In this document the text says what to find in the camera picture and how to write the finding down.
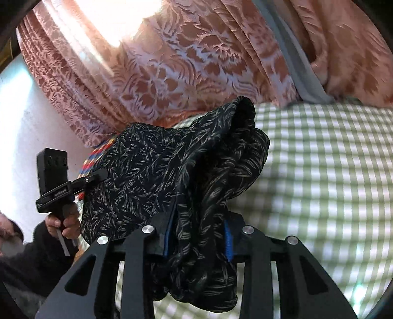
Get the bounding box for person's left hand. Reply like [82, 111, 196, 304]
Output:
[45, 204, 81, 241]

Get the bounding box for green checked bed sheet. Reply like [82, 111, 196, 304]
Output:
[113, 100, 393, 319]

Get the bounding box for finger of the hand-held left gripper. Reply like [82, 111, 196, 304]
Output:
[82, 168, 109, 185]

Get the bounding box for multicoloured striped cloth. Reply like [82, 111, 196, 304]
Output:
[76, 136, 120, 200]

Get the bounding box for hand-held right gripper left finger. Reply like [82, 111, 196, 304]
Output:
[35, 204, 179, 319]

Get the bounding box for grey cloth strip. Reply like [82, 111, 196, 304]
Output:
[253, 0, 336, 104]

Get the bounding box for dark leaf print pants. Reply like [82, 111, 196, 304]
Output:
[80, 96, 271, 313]

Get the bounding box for person's left forearm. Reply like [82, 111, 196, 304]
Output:
[0, 219, 83, 299]

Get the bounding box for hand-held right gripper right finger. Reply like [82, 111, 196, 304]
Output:
[223, 212, 358, 319]

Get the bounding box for floral lace curtain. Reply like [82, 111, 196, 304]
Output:
[17, 0, 393, 151]

